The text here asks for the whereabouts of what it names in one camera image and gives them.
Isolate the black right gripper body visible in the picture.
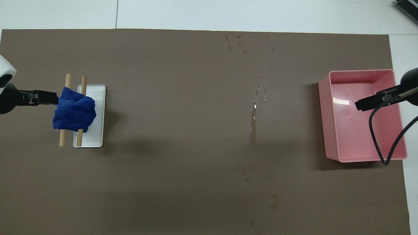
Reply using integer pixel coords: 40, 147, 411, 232
400, 68, 418, 106

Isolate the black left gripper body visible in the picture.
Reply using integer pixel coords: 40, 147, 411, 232
0, 83, 31, 115

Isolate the water spill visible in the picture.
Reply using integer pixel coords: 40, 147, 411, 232
249, 86, 269, 145

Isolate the white towel rack base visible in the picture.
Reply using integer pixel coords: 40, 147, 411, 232
73, 85, 106, 148

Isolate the grey ribbed device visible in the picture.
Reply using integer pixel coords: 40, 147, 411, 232
394, 0, 418, 24

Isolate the brown table mat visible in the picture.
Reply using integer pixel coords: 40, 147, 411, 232
0, 29, 411, 235

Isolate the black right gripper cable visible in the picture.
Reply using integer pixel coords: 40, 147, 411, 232
369, 88, 418, 166

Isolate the blue towel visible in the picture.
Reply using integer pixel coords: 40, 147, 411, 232
53, 86, 97, 133

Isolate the wooden rack rod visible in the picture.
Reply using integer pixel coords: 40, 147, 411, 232
76, 77, 88, 147
59, 74, 72, 147

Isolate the pink plastic bin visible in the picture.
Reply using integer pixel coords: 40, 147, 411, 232
318, 69, 408, 163

